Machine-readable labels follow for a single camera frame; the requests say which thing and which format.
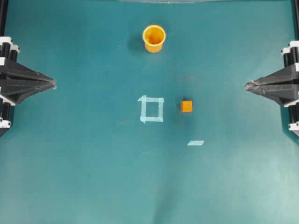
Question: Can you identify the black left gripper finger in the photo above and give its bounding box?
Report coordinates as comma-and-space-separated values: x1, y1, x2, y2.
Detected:
4, 80, 56, 104
4, 58, 56, 84

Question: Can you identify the orange plastic cup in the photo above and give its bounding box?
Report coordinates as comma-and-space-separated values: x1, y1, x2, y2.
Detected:
142, 25, 166, 53

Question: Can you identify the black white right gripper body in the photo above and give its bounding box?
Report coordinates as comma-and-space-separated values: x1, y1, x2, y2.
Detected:
281, 41, 299, 137

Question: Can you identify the light blue tape strip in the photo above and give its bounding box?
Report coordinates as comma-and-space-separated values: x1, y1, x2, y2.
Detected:
187, 140, 204, 146

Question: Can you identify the small orange cube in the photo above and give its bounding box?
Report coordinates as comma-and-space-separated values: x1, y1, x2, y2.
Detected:
181, 100, 193, 112

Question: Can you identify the black left frame rail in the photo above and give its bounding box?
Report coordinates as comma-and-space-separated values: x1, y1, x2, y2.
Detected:
0, 0, 9, 36

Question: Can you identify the black right frame rail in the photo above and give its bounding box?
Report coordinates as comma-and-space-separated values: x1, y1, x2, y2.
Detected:
291, 0, 299, 41

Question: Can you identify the black frame rail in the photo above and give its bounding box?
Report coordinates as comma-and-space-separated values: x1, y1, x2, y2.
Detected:
291, 0, 299, 41
0, 0, 9, 36

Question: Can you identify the light blue tape square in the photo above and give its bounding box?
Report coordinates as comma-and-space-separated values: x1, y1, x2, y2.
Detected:
138, 95, 164, 124

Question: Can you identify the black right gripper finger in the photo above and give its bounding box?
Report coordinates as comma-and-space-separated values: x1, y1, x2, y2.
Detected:
244, 63, 297, 87
245, 84, 298, 105

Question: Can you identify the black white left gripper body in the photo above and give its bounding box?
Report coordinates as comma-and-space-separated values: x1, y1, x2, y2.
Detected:
0, 36, 20, 137

